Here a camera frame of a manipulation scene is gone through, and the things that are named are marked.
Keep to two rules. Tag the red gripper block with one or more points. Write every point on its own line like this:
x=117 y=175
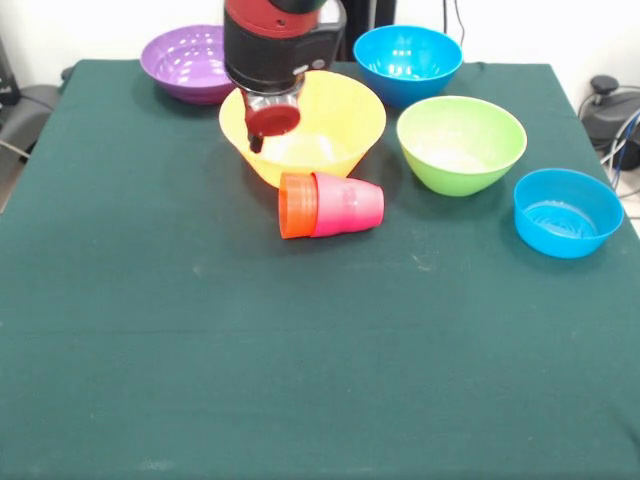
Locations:
x=272 y=120

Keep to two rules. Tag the orange-red cup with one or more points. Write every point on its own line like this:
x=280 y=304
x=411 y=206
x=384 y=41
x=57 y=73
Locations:
x=297 y=207

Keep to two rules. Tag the large orange bowl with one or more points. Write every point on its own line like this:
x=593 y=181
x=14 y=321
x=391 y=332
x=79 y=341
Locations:
x=340 y=125

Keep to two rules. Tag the pink cup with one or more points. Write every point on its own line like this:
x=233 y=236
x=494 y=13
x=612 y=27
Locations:
x=350 y=205

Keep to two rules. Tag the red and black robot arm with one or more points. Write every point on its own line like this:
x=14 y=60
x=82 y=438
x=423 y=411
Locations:
x=280 y=45

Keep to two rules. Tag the purple bowl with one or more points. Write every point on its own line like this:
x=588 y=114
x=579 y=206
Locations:
x=185 y=65

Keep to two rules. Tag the deep blue bowl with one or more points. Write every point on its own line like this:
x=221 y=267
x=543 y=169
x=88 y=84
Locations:
x=400 y=85

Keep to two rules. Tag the large green bowl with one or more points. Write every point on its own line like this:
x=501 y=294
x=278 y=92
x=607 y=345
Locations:
x=460 y=150

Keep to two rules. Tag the dark green tablecloth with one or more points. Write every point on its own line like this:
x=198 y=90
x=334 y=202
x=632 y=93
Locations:
x=320 y=375

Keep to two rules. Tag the shallow blue bowl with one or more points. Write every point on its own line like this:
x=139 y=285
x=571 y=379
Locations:
x=567 y=220

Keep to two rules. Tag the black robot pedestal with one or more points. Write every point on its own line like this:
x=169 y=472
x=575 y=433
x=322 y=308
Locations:
x=365 y=25

